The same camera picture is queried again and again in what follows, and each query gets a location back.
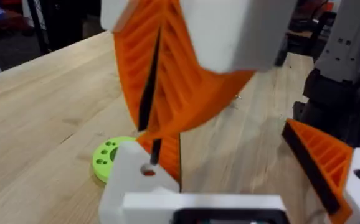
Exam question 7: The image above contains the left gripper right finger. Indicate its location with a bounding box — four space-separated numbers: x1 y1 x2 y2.
280 118 360 224

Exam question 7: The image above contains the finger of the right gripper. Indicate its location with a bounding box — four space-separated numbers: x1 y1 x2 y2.
138 0 296 140
100 0 169 130

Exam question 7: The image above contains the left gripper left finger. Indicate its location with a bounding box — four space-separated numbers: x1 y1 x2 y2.
98 133 181 224

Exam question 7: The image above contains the black screw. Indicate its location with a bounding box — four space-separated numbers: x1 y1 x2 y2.
149 139 163 166

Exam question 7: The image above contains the green disc with holes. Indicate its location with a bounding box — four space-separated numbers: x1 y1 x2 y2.
92 136 137 184

